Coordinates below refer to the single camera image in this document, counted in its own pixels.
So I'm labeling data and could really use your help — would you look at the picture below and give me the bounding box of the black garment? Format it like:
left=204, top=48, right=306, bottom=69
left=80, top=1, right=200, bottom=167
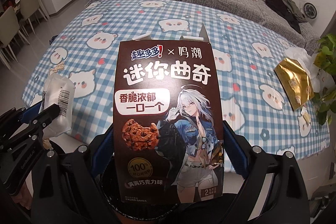
left=266, top=0, right=302, bottom=34

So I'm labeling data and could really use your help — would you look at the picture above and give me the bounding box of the brown paper scrap with twine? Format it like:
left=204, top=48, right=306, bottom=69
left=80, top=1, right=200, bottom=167
left=47, top=61, right=66, bottom=77

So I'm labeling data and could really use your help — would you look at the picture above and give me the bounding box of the beige dining chair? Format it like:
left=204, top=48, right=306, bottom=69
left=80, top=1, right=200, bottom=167
left=20, top=0, right=50, bottom=30
left=0, top=6, right=29, bottom=62

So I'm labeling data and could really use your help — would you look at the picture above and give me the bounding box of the round dark fan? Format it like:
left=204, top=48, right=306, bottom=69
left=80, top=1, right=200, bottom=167
left=302, top=2, right=317, bottom=20

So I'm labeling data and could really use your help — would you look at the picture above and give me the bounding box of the brown cookie box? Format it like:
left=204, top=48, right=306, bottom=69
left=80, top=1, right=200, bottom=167
left=112, top=22, right=225, bottom=205

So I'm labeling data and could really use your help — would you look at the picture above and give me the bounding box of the white plastic bag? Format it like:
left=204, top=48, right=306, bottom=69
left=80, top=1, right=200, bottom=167
left=39, top=74, right=76, bottom=136

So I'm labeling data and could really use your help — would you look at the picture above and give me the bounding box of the small cream wrapper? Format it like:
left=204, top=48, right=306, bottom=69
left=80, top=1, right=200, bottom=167
left=301, top=107, right=311, bottom=123

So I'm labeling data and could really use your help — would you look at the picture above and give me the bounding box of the trash bin with black bag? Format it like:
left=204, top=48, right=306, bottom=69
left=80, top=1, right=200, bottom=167
left=98, top=161, right=184, bottom=224

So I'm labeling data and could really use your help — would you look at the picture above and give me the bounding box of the green potted plant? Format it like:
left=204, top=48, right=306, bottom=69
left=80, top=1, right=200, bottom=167
left=311, top=34, right=336, bottom=125

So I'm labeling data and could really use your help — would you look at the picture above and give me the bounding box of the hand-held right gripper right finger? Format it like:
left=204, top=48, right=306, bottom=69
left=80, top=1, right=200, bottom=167
left=223, top=120, right=311, bottom=224

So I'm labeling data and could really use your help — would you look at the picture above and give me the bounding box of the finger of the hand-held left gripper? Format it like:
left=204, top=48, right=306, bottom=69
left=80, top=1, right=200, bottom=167
left=8, top=104, right=60, bottom=151
left=0, top=105, right=44, bottom=131

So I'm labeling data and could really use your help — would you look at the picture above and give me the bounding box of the gold tissue pack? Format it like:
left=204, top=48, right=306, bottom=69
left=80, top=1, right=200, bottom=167
left=274, top=47, right=319, bottom=111

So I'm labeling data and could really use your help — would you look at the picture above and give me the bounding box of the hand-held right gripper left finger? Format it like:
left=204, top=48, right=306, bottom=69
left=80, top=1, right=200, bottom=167
left=31, top=124, right=116, bottom=224

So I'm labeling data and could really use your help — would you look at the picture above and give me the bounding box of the grey garment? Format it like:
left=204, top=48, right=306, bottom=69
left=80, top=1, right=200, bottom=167
left=282, top=0, right=307, bottom=23

